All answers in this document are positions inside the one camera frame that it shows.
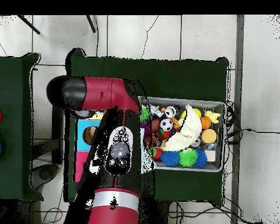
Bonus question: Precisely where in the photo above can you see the cream knitted cloth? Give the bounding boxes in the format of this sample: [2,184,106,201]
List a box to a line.
[163,104,203,152]

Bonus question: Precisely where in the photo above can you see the clear shallow bin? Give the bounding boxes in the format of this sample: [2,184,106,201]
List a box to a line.
[139,96,227,173]

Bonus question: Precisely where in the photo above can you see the green spiky ball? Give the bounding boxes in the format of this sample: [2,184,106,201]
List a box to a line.
[139,107,152,123]

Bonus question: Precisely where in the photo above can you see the small soccer ball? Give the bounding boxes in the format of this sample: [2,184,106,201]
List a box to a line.
[160,118,174,132]

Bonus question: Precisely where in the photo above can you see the large blue spiky ball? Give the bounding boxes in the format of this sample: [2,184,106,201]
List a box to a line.
[160,149,181,169]

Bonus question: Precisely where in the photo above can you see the dark green table cloth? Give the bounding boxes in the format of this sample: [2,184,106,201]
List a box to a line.
[64,47,230,207]

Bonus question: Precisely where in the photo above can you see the green fuzzy monster toy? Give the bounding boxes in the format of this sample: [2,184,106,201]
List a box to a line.
[178,149,199,169]

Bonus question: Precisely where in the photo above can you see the small orange basketball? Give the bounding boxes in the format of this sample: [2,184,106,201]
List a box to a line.
[199,116,212,130]

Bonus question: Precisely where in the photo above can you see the pale orange round sponge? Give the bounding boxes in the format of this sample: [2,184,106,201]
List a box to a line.
[200,128,218,144]

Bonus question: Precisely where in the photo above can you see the black tripod leg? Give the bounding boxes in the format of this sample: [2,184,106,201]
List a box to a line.
[16,15,41,36]
[86,15,97,34]

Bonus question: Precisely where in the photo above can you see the green covered side table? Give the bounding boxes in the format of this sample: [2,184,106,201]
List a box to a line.
[0,52,43,202]

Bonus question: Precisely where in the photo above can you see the black cable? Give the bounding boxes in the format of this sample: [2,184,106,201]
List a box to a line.
[225,127,280,141]

